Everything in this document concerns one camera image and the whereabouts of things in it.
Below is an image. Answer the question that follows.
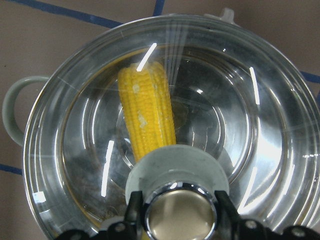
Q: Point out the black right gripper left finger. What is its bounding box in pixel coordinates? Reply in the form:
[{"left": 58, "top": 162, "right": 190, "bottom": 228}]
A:
[{"left": 56, "top": 191, "right": 143, "bottom": 240}]

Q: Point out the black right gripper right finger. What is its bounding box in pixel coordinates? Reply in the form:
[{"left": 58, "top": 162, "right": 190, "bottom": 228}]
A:
[{"left": 214, "top": 190, "right": 318, "bottom": 240}]

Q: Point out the glass pot lid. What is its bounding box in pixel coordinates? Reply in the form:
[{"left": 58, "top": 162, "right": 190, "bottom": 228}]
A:
[{"left": 23, "top": 14, "right": 320, "bottom": 239}]

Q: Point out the yellow corn cob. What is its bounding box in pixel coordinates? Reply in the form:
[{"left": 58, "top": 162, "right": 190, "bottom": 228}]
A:
[{"left": 118, "top": 61, "right": 176, "bottom": 162}]

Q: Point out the pale green cooking pot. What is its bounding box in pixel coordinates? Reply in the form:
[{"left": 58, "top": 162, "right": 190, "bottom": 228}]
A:
[{"left": 2, "top": 9, "right": 320, "bottom": 240}]

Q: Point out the brown paper table mat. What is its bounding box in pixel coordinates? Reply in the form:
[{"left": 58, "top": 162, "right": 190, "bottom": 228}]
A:
[{"left": 0, "top": 0, "right": 320, "bottom": 240}]

